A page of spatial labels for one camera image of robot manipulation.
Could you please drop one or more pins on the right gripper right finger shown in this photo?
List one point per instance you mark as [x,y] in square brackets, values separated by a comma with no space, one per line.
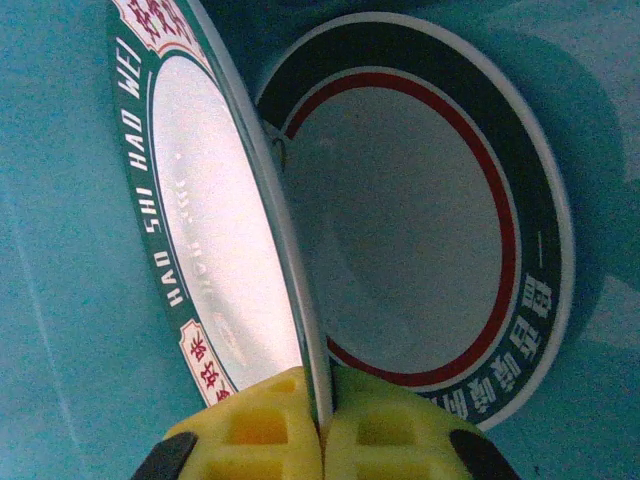
[390,435]

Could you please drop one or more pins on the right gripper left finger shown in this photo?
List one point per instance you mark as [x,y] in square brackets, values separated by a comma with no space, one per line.
[250,435]

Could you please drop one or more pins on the green rim plate red line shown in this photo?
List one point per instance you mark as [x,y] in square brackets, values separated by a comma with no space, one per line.
[400,225]

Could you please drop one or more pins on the teal plastic bin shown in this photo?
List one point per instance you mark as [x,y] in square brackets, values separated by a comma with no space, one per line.
[60,250]

